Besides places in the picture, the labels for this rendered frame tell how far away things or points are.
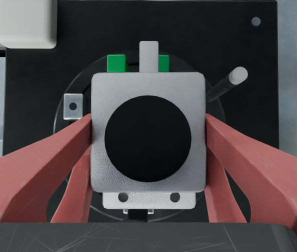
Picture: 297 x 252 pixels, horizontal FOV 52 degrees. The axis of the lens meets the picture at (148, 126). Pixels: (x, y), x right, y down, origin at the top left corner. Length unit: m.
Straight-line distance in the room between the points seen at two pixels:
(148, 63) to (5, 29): 0.15
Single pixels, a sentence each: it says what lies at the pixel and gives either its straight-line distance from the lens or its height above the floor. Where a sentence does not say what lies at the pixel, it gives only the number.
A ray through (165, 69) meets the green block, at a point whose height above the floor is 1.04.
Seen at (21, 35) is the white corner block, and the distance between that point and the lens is 0.28.
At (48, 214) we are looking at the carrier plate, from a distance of 0.28.
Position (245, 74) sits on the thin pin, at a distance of 0.17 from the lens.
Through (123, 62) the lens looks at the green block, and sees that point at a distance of 0.20.
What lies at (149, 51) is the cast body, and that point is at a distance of 0.16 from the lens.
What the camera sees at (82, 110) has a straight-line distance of 0.23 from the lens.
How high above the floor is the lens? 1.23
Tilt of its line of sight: 87 degrees down
